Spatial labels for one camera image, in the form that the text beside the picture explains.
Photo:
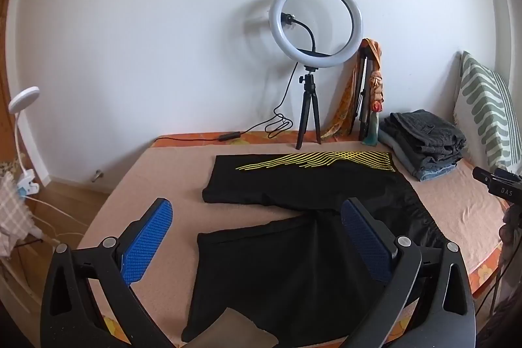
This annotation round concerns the metal door stopper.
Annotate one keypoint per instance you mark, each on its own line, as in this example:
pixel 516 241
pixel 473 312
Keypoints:
pixel 97 175

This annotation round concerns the black pants with yellow lines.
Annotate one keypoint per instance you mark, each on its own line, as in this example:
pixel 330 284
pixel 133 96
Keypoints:
pixel 285 270

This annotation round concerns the folded blue jeans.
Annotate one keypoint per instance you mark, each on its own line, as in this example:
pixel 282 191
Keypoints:
pixel 438 172

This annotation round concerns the folded grey pants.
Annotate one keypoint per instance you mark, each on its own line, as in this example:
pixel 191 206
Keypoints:
pixel 401 154

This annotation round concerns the folded black pants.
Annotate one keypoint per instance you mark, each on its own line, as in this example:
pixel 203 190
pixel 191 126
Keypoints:
pixel 442 157

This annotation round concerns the beige blanket covered bed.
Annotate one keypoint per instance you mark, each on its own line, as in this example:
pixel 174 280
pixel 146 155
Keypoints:
pixel 195 139

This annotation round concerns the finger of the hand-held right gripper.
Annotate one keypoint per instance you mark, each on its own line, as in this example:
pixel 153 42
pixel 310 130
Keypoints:
pixel 501 189

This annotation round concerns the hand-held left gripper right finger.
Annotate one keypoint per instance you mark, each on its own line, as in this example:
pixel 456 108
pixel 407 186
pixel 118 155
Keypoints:
pixel 365 238

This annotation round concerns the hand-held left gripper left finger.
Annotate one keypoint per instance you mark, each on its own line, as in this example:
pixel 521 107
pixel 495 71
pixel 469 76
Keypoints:
pixel 149 238

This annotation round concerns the white clip lamp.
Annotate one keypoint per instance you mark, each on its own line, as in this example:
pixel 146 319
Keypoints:
pixel 24 93

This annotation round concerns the brown fabric piece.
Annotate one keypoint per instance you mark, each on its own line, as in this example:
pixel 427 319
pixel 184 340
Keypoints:
pixel 240 325

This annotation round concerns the checkered beige cloth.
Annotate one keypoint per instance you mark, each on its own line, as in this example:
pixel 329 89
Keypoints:
pixel 12 201

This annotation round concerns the green patterned white pillow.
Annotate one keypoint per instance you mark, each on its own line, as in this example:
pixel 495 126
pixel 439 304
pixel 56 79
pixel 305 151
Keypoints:
pixel 485 115

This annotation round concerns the folded silver black tripod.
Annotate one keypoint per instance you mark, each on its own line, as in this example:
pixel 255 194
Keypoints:
pixel 363 128

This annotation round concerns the folded dark grey jeans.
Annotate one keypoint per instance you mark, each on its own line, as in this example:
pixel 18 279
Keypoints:
pixel 428 128

